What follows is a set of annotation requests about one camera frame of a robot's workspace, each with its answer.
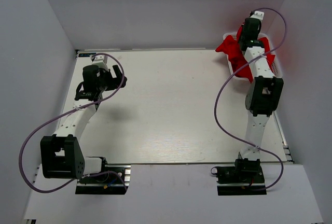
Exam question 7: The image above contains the red t shirt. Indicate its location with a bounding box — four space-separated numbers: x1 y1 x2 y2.
215 35 244 65

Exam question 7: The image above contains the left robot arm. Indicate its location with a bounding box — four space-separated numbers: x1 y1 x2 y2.
40 65 127 182

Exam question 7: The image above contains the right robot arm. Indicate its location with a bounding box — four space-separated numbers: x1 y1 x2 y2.
234 17 283 182

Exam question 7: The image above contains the red t shirts pile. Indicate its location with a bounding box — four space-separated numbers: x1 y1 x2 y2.
231 37 275 80

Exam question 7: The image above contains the blue table label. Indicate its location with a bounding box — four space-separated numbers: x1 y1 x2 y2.
78 53 96 58

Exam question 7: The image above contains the white plastic basket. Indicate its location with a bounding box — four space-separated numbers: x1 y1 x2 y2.
223 32 283 82

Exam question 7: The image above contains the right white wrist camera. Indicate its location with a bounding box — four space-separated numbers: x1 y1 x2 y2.
250 10 265 21

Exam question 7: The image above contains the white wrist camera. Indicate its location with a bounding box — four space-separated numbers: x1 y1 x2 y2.
250 10 265 21
91 54 108 71

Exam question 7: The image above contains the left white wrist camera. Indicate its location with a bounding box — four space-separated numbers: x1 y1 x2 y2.
91 54 108 71

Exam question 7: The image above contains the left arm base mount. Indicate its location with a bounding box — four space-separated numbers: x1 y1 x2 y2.
75 164 131 195

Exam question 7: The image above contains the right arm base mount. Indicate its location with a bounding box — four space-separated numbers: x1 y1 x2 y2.
211 166 267 196

